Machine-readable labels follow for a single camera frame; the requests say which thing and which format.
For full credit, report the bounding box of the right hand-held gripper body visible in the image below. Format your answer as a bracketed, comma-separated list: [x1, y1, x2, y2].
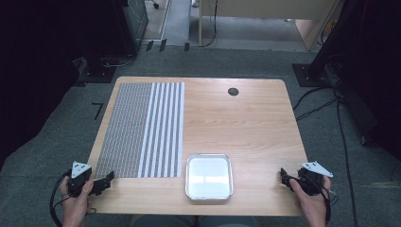
[296, 161, 334, 197]

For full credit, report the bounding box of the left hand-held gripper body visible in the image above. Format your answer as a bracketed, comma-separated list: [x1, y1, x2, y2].
[67, 161, 94, 199]

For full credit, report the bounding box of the person's right hand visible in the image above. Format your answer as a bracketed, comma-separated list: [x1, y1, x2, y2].
[288, 175, 332, 221]

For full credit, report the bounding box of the person's left hand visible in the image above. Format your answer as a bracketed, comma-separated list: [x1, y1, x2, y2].
[59, 176, 95, 222]

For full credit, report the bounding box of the grey striped placemat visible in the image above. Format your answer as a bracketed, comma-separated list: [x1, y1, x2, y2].
[94, 81, 186, 179]

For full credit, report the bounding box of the square metal tray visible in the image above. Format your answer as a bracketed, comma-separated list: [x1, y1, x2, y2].
[184, 152, 235, 202]

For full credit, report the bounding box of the black stand base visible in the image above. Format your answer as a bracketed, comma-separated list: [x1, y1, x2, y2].
[78, 54, 120, 84]

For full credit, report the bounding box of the black curtain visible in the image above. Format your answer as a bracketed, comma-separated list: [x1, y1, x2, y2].
[0, 0, 133, 171]
[306, 0, 401, 162]

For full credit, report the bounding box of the dark cabinet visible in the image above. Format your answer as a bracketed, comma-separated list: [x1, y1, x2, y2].
[122, 0, 149, 53]

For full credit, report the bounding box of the light wooden desk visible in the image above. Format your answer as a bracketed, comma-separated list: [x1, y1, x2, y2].
[198, 0, 345, 52]

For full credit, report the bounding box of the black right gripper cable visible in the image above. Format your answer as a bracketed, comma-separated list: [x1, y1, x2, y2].
[310, 174, 339, 225]

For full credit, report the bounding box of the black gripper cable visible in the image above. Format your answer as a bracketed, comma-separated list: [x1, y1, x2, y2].
[49, 169, 74, 227]
[310, 174, 339, 225]

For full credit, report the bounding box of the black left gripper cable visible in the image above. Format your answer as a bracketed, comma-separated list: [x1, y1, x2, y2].
[49, 169, 74, 227]

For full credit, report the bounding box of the long black floor cable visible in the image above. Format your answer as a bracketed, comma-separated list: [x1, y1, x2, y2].
[336, 97, 359, 227]

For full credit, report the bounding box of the black square base plate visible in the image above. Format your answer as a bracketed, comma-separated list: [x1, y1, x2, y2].
[291, 62, 334, 88]

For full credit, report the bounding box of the black hanging desk cable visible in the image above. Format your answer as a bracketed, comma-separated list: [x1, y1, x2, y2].
[200, 0, 219, 48]

